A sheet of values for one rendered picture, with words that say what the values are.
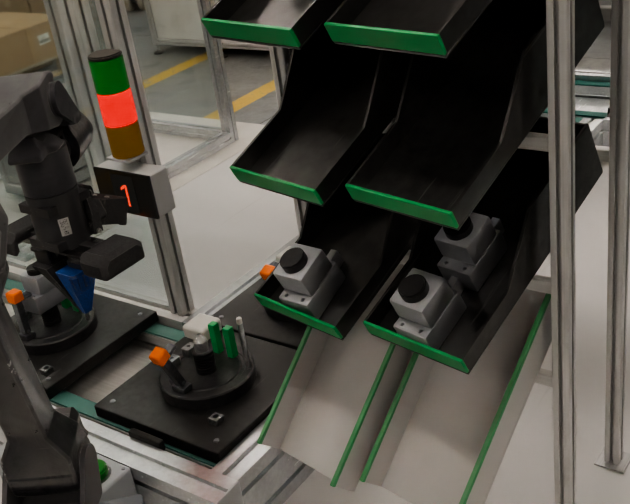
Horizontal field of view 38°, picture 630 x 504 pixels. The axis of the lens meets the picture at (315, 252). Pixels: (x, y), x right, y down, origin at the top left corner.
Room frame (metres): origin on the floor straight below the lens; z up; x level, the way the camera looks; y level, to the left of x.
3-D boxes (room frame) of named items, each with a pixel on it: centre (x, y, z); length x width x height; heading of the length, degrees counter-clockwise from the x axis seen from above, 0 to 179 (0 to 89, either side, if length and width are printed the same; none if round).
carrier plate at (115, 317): (1.32, 0.45, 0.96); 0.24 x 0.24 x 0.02; 51
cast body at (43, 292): (1.33, 0.44, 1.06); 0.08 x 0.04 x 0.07; 141
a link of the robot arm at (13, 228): (0.92, 0.27, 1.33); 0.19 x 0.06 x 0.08; 51
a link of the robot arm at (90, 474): (0.71, 0.29, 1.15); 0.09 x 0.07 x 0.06; 84
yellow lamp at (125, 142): (1.32, 0.26, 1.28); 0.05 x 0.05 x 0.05
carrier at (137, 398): (1.11, 0.18, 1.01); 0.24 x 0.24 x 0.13; 51
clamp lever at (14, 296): (1.28, 0.47, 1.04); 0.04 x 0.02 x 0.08; 141
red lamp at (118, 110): (1.32, 0.26, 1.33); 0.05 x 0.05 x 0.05
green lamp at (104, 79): (1.32, 0.26, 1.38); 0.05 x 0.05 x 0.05
